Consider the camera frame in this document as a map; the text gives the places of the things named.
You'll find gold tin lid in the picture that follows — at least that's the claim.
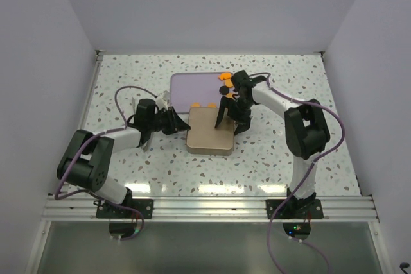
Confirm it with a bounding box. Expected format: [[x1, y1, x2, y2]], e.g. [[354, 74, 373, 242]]
[[186, 107, 234, 156]]

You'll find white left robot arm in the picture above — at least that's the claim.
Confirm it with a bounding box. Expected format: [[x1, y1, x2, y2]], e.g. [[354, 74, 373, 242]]
[[55, 99, 190, 206]]

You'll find black sandwich cookie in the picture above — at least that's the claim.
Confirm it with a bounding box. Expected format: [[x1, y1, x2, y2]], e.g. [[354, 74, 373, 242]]
[[219, 86, 230, 95]]

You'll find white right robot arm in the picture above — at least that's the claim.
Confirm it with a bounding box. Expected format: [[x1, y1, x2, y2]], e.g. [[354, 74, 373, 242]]
[[215, 71, 330, 203]]

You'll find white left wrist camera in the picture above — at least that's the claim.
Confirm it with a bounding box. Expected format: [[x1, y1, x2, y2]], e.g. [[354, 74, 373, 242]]
[[156, 91, 170, 110]]

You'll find lilac plastic tray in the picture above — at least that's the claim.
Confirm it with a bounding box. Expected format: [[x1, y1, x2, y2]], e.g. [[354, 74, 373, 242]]
[[170, 72, 225, 114]]

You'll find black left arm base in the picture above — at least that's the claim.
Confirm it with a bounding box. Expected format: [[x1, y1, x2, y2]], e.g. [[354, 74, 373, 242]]
[[93, 189, 154, 219]]

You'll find orange fish cookie top right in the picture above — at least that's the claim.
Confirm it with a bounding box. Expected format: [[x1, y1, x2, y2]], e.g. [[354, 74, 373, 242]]
[[218, 72, 232, 81]]

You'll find aluminium front rail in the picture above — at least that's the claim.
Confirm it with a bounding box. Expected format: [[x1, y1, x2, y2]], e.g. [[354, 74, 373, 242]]
[[41, 194, 379, 223]]

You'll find yellow round dotted cookie upper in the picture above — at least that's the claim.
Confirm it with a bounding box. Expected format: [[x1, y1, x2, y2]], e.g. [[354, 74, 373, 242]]
[[224, 80, 233, 88]]

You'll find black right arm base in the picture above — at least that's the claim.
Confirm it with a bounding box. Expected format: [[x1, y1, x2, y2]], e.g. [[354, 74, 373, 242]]
[[265, 193, 324, 219]]

